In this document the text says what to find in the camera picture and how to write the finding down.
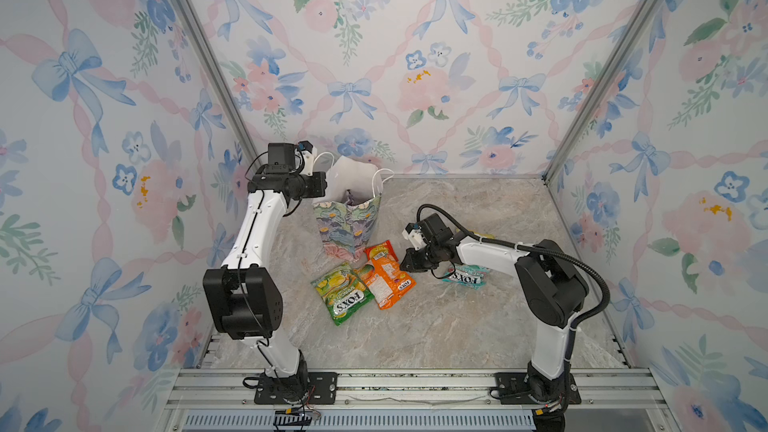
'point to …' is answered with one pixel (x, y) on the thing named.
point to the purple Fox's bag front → (350, 201)
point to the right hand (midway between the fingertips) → (400, 264)
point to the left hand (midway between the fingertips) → (326, 180)
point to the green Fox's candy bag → (343, 292)
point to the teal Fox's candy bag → (472, 276)
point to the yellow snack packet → (488, 236)
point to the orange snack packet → (384, 274)
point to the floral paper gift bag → (348, 214)
